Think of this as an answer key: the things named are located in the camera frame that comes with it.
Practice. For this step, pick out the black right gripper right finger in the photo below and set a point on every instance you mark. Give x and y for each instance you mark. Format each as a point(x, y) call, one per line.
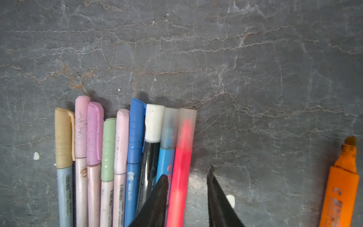
point(221, 213)

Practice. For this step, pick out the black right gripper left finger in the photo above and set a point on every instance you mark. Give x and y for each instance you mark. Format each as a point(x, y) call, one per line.
point(153, 211)

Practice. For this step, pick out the light blue marker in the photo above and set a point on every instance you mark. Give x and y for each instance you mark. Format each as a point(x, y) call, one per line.
point(168, 144)

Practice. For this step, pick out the pink marker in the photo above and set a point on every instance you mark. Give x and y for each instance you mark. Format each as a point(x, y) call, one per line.
point(182, 163)

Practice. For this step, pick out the black marker white cap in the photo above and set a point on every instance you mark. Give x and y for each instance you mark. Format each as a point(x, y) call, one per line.
point(148, 170)

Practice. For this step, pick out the orange marker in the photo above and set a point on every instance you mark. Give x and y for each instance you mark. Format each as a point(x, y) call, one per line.
point(341, 190)

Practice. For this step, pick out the green cap pen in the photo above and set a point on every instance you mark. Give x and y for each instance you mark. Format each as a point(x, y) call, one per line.
point(107, 173)

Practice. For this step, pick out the light pink cap pen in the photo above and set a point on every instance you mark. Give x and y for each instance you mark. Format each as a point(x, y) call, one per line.
point(120, 166)

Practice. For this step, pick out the dark blue pen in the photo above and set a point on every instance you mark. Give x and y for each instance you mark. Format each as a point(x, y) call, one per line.
point(136, 139)

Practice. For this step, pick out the purple cap pink pen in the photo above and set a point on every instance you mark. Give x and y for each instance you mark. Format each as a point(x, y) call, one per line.
point(95, 130)

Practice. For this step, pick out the beige cap blue pen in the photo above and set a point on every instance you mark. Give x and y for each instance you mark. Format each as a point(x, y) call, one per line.
point(64, 151)

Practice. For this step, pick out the white paper scrap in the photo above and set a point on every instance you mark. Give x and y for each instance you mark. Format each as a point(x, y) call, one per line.
point(36, 156)

